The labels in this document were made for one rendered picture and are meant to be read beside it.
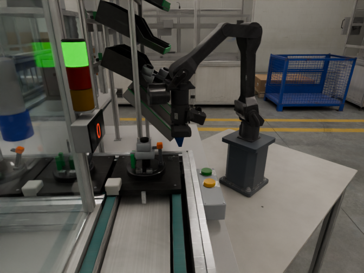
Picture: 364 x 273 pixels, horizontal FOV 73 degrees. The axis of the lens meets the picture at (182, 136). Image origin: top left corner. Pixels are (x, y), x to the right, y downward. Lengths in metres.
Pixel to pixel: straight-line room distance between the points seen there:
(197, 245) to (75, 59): 0.51
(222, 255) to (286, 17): 9.35
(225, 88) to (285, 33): 5.29
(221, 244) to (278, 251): 0.16
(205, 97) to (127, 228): 4.29
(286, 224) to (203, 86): 4.14
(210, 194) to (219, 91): 4.19
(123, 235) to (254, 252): 0.37
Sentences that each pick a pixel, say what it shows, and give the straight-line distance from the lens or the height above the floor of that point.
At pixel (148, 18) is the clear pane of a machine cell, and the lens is 4.79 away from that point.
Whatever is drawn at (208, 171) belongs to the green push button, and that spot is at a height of 0.97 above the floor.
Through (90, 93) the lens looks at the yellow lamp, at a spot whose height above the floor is 1.30.
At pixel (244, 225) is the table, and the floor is 0.86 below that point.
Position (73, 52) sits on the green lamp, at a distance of 0.59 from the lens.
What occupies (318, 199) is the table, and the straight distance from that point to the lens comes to 1.06.
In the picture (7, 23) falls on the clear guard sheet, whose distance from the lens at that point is 0.47.
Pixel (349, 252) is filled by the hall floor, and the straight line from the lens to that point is 2.25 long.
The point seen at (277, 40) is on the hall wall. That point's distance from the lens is 9.75.
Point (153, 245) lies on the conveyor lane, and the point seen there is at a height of 0.92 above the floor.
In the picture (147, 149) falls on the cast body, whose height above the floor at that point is 1.06.
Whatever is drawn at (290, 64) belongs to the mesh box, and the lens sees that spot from 4.93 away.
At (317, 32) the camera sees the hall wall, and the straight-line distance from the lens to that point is 10.25.
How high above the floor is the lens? 1.43
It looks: 23 degrees down
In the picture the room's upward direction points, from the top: straight up
